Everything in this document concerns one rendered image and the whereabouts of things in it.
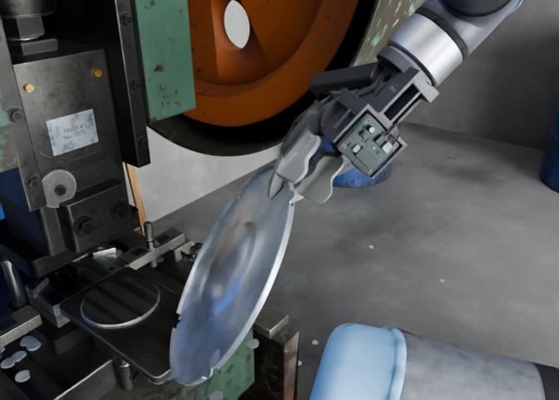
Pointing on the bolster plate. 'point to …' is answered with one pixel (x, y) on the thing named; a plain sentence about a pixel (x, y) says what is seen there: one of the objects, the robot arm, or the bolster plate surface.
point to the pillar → (14, 283)
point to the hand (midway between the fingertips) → (279, 190)
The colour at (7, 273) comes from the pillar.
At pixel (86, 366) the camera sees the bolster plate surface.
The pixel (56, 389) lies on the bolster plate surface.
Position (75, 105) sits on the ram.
